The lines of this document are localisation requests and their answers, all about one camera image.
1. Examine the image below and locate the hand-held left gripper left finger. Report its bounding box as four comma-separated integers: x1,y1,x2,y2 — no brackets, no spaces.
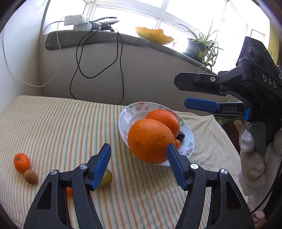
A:
23,143,112,229

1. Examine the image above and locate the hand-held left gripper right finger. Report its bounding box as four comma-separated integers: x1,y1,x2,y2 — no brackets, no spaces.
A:
167,144,256,229

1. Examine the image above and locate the white power strip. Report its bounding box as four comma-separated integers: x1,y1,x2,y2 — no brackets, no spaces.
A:
73,21,99,30

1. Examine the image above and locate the small tangerine with stem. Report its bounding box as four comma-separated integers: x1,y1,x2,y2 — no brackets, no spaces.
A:
14,153,31,174

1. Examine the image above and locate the floral white bowl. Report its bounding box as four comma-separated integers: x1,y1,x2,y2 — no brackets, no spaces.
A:
118,101,195,167

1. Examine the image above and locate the green round fruit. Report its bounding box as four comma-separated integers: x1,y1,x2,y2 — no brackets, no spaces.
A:
97,169,113,189

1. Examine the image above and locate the brown kiwi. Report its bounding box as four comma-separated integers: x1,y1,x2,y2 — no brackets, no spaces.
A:
23,169,38,184

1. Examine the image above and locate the white cable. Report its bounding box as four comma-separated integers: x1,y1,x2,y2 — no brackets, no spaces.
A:
2,20,66,88

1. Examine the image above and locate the potted spider plant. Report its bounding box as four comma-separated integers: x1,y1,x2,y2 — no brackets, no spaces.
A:
176,20,224,74

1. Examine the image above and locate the yellow wavy bowl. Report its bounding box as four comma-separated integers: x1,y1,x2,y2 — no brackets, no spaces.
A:
135,26,174,46

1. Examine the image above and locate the large orange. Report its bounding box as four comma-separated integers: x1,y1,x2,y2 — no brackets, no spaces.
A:
145,109,180,138
127,118,176,164

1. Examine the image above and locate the black cable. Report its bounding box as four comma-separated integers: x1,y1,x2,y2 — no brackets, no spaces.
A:
70,30,93,100
78,31,124,105

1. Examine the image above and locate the white power adapter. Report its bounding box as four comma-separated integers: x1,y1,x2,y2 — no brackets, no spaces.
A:
63,14,87,26

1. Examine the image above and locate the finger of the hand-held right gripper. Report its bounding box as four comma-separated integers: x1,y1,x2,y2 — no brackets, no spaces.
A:
184,97,252,121
174,71,225,95

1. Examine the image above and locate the striped table cloth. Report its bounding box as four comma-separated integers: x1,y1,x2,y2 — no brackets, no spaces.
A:
0,95,250,229

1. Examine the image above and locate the person's right hand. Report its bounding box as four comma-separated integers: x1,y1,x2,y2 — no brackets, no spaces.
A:
238,128,282,197

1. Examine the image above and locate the white window frame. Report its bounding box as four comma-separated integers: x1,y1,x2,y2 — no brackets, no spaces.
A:
44,0,272,47

